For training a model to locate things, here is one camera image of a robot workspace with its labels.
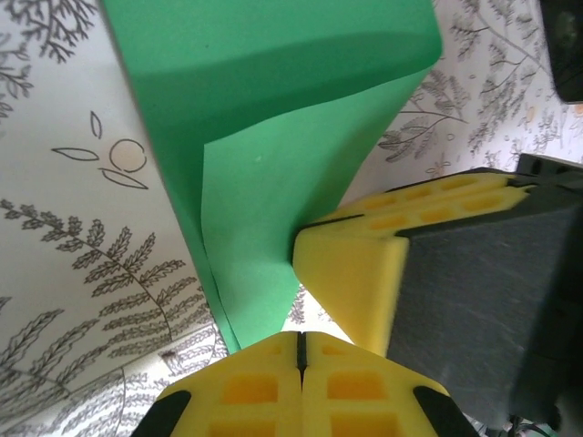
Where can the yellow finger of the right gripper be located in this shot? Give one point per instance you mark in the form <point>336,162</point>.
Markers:
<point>355,282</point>
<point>428,193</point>

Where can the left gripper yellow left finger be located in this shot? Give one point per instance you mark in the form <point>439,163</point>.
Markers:
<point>246,391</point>

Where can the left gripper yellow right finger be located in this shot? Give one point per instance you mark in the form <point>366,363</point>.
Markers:
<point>364,391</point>

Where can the green square paper sheet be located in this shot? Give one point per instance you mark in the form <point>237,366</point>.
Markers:
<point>273,136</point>

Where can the floral table cover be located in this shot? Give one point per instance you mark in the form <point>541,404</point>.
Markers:
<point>68,227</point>

